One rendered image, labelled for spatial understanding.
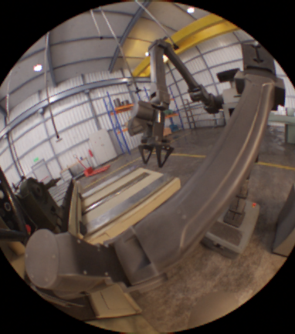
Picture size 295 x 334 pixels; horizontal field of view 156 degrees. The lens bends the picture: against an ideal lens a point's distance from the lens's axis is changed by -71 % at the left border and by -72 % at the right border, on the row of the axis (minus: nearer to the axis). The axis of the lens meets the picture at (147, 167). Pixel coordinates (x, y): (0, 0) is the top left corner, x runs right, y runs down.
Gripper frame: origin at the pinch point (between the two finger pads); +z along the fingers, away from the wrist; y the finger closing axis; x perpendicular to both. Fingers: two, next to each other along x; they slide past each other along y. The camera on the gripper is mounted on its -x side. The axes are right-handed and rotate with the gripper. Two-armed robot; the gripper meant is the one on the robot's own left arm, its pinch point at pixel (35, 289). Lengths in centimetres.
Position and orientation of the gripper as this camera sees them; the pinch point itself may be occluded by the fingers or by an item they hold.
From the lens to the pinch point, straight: 30.8
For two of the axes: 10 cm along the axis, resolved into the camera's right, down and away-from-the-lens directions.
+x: 5.5, 1.3, -8.3
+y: -3.2, -8.8, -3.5
